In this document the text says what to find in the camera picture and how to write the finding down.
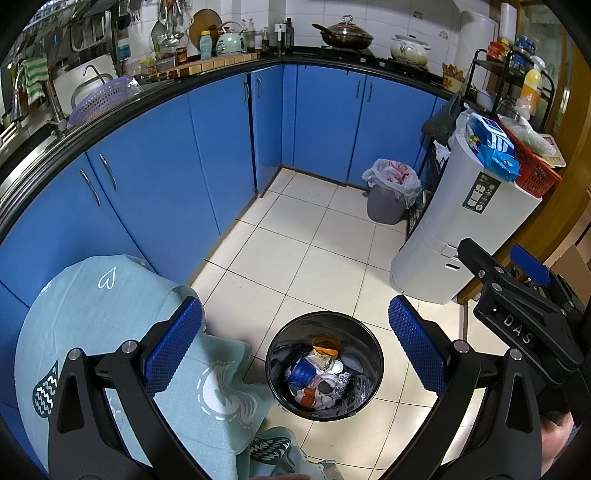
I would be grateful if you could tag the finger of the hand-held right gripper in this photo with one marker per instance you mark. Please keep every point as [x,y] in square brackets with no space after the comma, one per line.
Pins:
[531,265]
[482,267]

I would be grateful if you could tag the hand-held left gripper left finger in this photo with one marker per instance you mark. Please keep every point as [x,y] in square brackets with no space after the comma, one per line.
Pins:
[175,346]

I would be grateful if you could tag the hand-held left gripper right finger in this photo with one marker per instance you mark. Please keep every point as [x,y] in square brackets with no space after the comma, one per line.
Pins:
[415,346]

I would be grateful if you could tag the black trash can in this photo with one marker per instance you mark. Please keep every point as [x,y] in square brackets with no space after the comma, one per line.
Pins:
[367,344]

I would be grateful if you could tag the orange peel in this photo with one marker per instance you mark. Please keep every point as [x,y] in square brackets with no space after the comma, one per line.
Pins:
[323,345]

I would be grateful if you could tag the person's right hand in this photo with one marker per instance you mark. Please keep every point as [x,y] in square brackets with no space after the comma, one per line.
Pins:
[556,438]

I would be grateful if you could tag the cardboard box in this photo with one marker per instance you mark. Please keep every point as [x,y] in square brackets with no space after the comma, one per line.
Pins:
[570,267]

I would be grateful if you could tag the white floor appliance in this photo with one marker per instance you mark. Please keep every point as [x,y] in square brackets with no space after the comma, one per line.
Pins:
[461,221]

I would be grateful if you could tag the red plastic basket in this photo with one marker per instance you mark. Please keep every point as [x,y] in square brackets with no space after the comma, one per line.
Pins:
[538,177]

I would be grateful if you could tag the light blue tablecloth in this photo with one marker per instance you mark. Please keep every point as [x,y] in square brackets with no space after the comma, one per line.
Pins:
[92,314]

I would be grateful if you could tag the purple waste bin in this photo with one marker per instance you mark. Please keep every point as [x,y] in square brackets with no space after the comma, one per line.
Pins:
[383,207]

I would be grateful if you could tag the blue paper cup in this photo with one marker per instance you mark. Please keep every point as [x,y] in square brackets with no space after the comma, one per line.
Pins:
[302,373]

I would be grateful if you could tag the blue printed bag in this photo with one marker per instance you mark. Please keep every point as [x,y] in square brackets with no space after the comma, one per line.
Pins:
[496,147]

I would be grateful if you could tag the clear bag of vegetables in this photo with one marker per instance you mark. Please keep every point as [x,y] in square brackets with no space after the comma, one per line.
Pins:
[531,136]

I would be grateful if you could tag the white plastic bag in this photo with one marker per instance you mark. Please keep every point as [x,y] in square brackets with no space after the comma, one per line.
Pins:
[392,173]

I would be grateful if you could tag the dark hanging bag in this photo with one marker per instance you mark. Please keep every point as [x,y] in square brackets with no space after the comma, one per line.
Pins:
[441,120]

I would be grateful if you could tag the orange spray bottle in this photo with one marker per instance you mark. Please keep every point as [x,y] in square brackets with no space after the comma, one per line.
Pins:
[532,87]

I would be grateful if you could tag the blue kitchen cabinets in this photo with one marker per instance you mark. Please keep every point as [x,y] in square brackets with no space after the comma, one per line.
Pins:
[161,161]

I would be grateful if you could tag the black metal rack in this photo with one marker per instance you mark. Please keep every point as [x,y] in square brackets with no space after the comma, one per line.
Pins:
[480,69]

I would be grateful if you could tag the white cylindrical canister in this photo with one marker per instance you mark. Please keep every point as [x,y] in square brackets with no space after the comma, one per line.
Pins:
[478,44]

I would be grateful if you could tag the paper towel roll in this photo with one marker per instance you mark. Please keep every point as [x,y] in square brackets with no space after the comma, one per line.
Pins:
[509,21]

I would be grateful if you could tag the black kitchen countertop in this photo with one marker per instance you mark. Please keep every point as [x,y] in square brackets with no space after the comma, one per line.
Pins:
[138,99]

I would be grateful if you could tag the purple plastic colander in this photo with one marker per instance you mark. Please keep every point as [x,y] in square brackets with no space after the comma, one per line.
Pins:
[104,99]

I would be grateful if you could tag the wok with glass lid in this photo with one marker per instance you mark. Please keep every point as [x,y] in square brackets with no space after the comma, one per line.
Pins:
[344,34]

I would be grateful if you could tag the red lidded jar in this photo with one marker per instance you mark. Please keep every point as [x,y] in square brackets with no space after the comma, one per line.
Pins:
[181,55]

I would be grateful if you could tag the green striped towel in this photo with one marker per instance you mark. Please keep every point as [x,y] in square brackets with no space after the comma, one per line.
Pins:
[33,81]

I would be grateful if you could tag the teal lidded jar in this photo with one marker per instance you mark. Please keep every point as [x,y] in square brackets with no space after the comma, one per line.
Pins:
[206,46]

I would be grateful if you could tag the dark glass bottle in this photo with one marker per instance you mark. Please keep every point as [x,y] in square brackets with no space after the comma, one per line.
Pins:
[290,34]

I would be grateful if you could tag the mint green kettle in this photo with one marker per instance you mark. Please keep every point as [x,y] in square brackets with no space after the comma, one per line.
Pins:
[231,41]

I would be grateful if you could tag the round wooden cutting board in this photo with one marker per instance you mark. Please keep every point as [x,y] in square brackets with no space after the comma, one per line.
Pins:
[205,21]

